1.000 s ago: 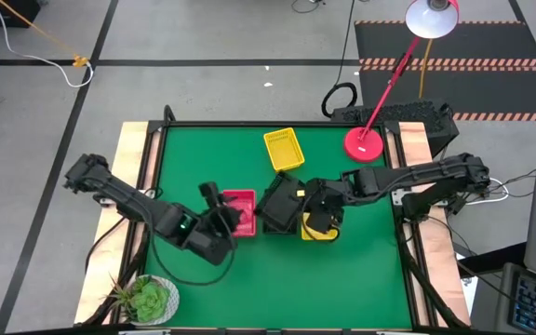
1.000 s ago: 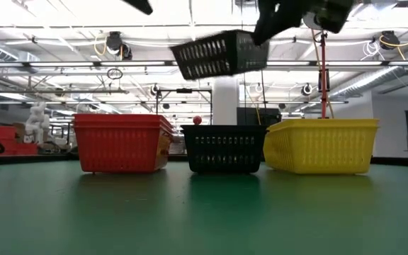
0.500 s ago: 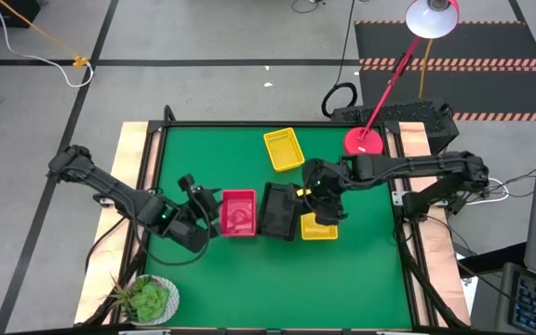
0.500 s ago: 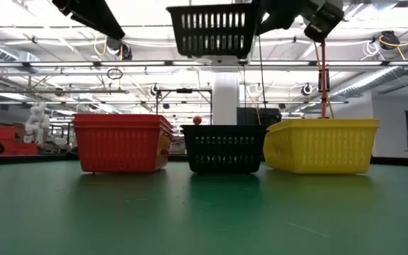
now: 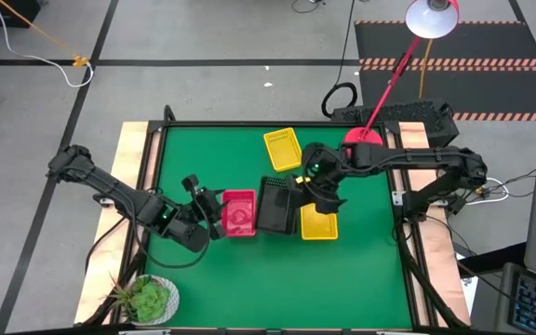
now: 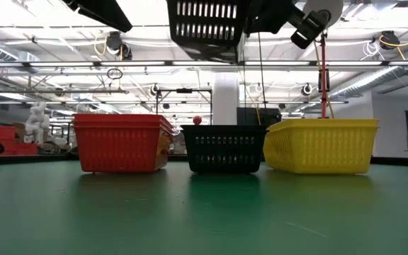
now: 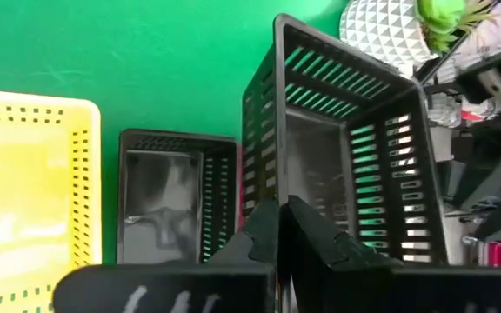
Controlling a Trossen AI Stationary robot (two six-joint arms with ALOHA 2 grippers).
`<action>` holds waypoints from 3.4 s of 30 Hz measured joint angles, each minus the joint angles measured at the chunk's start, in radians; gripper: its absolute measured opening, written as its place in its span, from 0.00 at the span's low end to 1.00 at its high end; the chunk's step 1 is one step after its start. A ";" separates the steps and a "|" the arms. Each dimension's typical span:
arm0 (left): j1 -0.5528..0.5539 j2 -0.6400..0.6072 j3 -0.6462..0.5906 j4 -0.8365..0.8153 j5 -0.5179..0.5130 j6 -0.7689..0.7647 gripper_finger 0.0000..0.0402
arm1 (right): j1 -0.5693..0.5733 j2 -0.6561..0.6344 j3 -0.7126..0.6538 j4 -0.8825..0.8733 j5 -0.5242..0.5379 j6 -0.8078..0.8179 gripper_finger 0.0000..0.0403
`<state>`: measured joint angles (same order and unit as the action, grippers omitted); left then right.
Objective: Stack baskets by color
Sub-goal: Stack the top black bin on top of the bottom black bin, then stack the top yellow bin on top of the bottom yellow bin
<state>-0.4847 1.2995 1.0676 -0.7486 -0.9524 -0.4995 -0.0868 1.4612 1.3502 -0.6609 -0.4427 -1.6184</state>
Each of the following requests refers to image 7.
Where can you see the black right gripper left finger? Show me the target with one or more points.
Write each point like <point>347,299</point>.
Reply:
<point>233,287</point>

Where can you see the yellow plastic basket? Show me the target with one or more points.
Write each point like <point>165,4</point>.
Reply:
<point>24,195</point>

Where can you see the black plastic basket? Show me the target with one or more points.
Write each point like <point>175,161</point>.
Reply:
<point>315,165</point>
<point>159,195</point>

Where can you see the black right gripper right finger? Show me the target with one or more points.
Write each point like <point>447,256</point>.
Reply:
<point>320,278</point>

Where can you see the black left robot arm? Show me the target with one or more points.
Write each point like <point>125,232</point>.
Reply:
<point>494,174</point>

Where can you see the potted green succulent plant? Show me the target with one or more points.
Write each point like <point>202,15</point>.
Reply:
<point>376,30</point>

